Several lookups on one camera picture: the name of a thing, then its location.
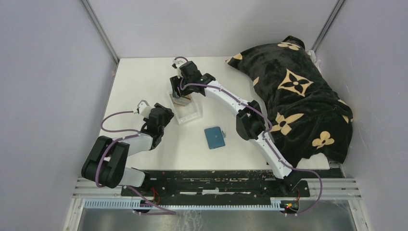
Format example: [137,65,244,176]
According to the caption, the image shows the white crumpled cloth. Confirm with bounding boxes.
[306,50,321,71]

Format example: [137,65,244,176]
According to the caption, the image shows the white slotted cable duct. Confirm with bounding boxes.
[83,198,286,212]

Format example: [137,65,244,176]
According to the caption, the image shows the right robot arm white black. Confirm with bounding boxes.
[170,59,301,196]

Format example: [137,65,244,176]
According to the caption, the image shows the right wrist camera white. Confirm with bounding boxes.
[172,60,185,78]

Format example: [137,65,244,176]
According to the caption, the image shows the clear plastic tray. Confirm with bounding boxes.
[167,91,203,125]

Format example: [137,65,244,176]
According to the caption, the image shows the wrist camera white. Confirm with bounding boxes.
[137,100,151,118]
[172,60,185,78]

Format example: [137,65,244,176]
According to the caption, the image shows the aluminium rail frame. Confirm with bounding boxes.
[64,177,368,231]

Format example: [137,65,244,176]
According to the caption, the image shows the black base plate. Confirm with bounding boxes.
[137,170,310,205]

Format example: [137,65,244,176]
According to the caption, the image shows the black blanket with beige flowers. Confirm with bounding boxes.
[227,36,354,167]

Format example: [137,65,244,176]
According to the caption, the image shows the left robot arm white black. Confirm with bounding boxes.
[81,100,174,196]

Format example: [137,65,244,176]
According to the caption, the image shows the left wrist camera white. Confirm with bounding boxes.
[137,100,151,118]

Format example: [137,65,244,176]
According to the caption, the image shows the stack of cards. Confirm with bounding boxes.
[172,94,192,106]

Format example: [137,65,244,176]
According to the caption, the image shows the blue leather card holder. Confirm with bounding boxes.
[204,127,226,150]

